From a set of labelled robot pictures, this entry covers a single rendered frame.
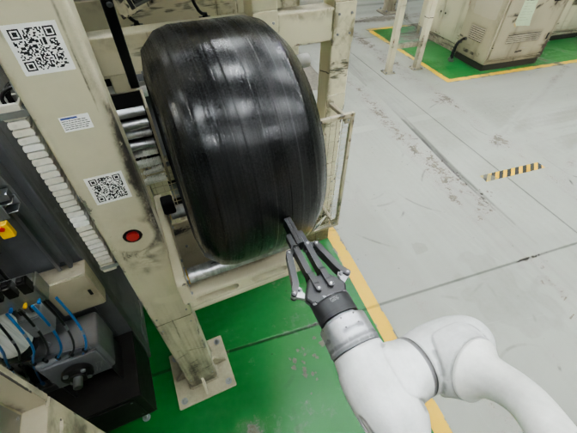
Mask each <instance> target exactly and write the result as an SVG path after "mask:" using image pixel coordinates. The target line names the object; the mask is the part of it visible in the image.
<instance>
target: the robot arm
mask: <svg viewBox="0 0 577 433"><path fill-rule="evenodd" d="M283 227H284V229H285V231H286V233H287V234H286V242H287V243H288V246H289V247H290V250H288V251H287V252H286V258H285V259H286V263H287V267H288V275H289V279H290V283H291V288H292V291H291V297H290V299H291V300H292V301H296V299H298V300H302V301H305V303H306V304H307V305H308V306H309V307H310V308H311V309H312V311H313V313H314V315H315V317H316V319H317V321H318V323H319V325H320V327H321V329H322V330H321V333H320V336H321V338H322V339H323V341H324V343H325V346H326V349H327V350H328V352H329V354H330V356H331V360H332V361H333V362H334V364H335V366H336V369H337V373H338V379H339V382H340V385H341V388H342V390H343V393H344V395H345V397H346V400H347V401H348V403H349V406H350V408H351V409H352V411H353V413H354V414H355V416H356V418H357V420H358V421H359V423H360V424H361V427H362V428H363V429H364V430H365V432H366V433H431V423H430V416H429V413H428V409H427V407H426V406H425V403H426V402H427V401H429V400H430V399H432V398H433V397H434V396H436V395H440V396H442V397H444V398H453V399H461V400H464V401H466V402H469V403H475V402H478V401H479V400H481V399H489V400H491V401H494V402H495V403H497V404H498V405H500V406H502V407H504V408H505V409H506V410H507V411H509V412H510V413H511V414H512V415H513V417H514V418H515V420H516V421H517V422H518V424H519V426H520V428H521V429H522V430H523V432H524V433H577V426H576V425H575V424H574V423H573V421H572V420H571V419H570V418H569V417H568V415H567V414H566V413H565V412H564V411H563V409H562V408H561V407H560V406H559V405H558V404H557V403H556V402H555V401H554V400H553V399H552V398H551V397H550V396H549V395H548V394H547V393H546V392H545V391H544V390H543V389H542V388H541V387H540V386H539V385H538V384H537V383H536V382H534V381H533V380H531V379H530V378H529V377H527V376H526V375H524V374H523V373H521V372H520V371H518V370H517V369H516V368H514V367H512V366H511V365H509V364H508V363H505V362H504V361H503V360H501V359H500V358H499V357H498V354H497V351H496V343H495V338H494V336H493V334H492V332H491V331H490V330H489V329H488V328H487V326H485V325H484V324H483V323H482V322H481V321H480V320H478V319H475V318H473V317H470V316H466V315H448V316H444V317H440V318H438V319H435V320H431V321H429V322H426V323H424V324H422V325H420V326H417V327H415V328H414V329H412V330H410V331H408V332H407V333H406V334H405V335H404V336H402V337H400V338H397V339H394V340H392V341H386V342H384V343H383V342H382V340H381V339H380V337H379V334H378V333H377V332H376V331H375V330H374V327H373V326H372V324H371V322H370V321H369V319H368V317H367V316H366V314H365V312H364V311H362V310H360V309H358V308H357V306H356V305H355V303H354V301H353V300H352V298H351V296H350V295H349V293H348V291H347V290H346V284H345V281H346V280H347V279H348V278H349V275H350V273H351V271H350V269H348V268H346V267H344V266H342V265H341V264H340V263H339V262H338V261H337V260H336V259H335V258H334V257H333V256H332V255H331V254H330V253H329V252H328V251H327V250H326V249H325V248H324V246H323V245H322V244H321V243H320V242H319V241H309V240H308V239H307V238H306V236H305V234H304V233H303V231H302V230H299V231H298V229H297V228H296V227H295V224H294V222H293V221H292V219H291V217H287V218H284V219H283ZM301 249H303V252H305V253H306V255H307V257H308V259H309V261H310V263H311V264H312V266H313V269H314V270H315V272H316V273H317V276H315V274H314V272H313V271H312V270H311V268H310V266H309V264H308V263H307V261H306V259H305V257H304V255H303V254H302V252H301ZM318 256H319V257H318ZM293 257H294V258H295V261H296V262H297V264H298V266H299V267H300V269H301V272H302V274H303V276H304V278H305V279H306V282H307V288H306V293H305V294H304V293H303V292H302V288H300V287H299V281H298V277H297V273H296V269H295V263H294V258H293ZM319 258H321V259H322V260H323V261H324V262H325V263H326V264H327V266H328V267H329V268H330V269H331V270H332V271H333V272H334V273H335V274H336V275H337V277H334V276H332V275H331V274H330V273H328V271H327V270H326V268H325V267H324V266H323V265H322V263H321V261H320V259H319ZM357 309H358V310H357Z"/></svg>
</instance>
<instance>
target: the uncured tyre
mask: <svg viewBox="0 0 577 433"><path fill-rule="evenodd" d="M140 52H141V59H142V66H143V78H144V81H145V84H146V88H147V90H148V94H149V99H150V102H151V105H152V108H153V111H154V114H155V119H156V122H157V125H158V128H159V131H160V134H161V139H162V142H163V144H164V147H165V150H166V153H167V158H168V160H169V163H170V166H171V169H172V172H173V177H174V179H175V182H176V185H177V187H178V190H179V195H180V197H181V200H182V204H183V206H184V209H185V213H186V215H187V218H188V221H189V224H190V226H191V231H192V233H193V235H194V238H195V240H196V242H197V244H198V245H199V247H200V249H201V251H202V252H203V255H204V257H205V258H208V259H211V260H214V261H215V262H217V263H220V264H222V265H235V264H239V263H241V262H244V261H246V260H249V259H253V258H256V257H258V256H261V255H263V254H266V253H270V252H273V251H276V250H278V249H280V248H283V247H287V246H288V245H289V244H288V243H287V242H286V234H287V233H286V231H285V229H284V227H283V219H284V218H287V217H291V219H292V221H293V222H294V224H295V227H296V228H297V229H298V231H299V230H302V231H303V233H304V234H305V236H307V235H309V234H310V233H311V231H312V230H313V227H314V225H315V223H316V221H317V219H318V217H319V214H320V212H321V211H322V208H323V205H324V202H325V194H326V185H327V162H326V152H325V140H324V134H323V129H322V125H321V120H320V116H319V110H318V107H317V104H316V100H315V98H314V95H313V91H312V88H311V85H310V83H309V81H308V79H307V75H306V73H305V71H304V69H303V67H302V65H301V62H300V60H299V59H298V58H297V56H296V54H295V52H294V51H293V49H292V48H291V46H290V45H289V44H288V43H287V41H286V40H285V39H284V38H283V37H281V36H280V35H279V34H278V33H277V32H276V31H275V30H274V29H273V28H272V27H270V26H269V25H268V24H267V23H266V22H265V21H263V20H261V19H259V18H256V17H251V16H247V15H232V16H225V17H218V18H211V19H204V20H197V21H184V22H177V23H170V24H166V25H164V26H161V27H158V28H157V29H155V30H153V31H152V33H151V34H150V36H149V37H148V39H147V40H146V42H145V43H144V45H143V47H142V49H141V50H140Z"/></svg>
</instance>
